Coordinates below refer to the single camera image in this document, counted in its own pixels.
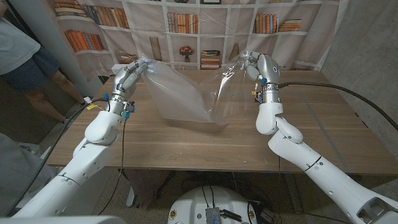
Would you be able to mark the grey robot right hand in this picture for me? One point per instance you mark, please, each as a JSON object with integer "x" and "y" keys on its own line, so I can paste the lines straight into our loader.
{"x": 267, "y": 70}

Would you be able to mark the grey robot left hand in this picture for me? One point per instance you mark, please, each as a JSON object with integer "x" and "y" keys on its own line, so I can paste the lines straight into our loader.
{"x": 127, "y": 81}

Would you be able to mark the transparent window cling sheet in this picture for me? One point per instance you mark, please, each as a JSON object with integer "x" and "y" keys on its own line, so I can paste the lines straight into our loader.
{"x": 236, "y": 90}

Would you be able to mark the clear plastic bag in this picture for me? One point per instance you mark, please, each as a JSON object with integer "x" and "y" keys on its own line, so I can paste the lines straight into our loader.
{"x": 177, "y": 93}

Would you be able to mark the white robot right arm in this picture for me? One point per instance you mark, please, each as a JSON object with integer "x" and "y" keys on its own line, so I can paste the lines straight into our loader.
{"x": 311, "y": 168}

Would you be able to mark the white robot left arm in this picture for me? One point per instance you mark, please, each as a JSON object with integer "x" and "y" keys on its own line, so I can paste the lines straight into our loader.
{"x": 93, "y": 155}

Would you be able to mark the person bare forearm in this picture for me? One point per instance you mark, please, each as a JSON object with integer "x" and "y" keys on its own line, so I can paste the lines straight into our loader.
{"x": 2, "y": 8}

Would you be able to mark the white power strip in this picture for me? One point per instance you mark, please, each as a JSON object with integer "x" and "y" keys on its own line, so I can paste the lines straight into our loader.
{"x": 116, "y": 68}

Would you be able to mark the printed bookshelf backdrop cloth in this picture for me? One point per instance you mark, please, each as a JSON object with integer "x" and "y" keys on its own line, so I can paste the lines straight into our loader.
{"x": 149, "y": 18}

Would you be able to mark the person in white shirt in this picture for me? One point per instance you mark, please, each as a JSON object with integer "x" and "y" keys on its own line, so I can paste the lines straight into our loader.
{"x": 15, "y": 53}

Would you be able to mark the white table leg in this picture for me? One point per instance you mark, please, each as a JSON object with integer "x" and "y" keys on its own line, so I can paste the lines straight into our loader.
{"x": 131, "y": 197}

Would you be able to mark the grey table leg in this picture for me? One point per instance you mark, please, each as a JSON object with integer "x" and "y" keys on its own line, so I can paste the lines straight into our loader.
{"x": 295, "y": 199}

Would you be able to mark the white robot torso base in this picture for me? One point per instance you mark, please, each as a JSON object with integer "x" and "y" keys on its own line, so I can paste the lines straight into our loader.
{"x": 192, "y": 202}

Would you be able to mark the person in grey trousers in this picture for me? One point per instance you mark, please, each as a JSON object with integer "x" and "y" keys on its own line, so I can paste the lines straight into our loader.
{"x": 18, "y": 174}

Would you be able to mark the black power adapter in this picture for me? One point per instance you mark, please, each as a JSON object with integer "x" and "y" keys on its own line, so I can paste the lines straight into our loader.
{"x": 267, "y": 215}

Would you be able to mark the black connector on torso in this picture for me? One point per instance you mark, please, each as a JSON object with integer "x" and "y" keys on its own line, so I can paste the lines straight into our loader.
{"x": 231, "y": 215}

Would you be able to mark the grey finned electronics module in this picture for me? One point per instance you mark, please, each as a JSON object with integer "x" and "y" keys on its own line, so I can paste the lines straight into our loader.
{"x": 212, "y": 216}

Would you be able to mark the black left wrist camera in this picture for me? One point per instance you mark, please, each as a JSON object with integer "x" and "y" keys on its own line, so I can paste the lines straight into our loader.
{"x": 130, "y": 109}

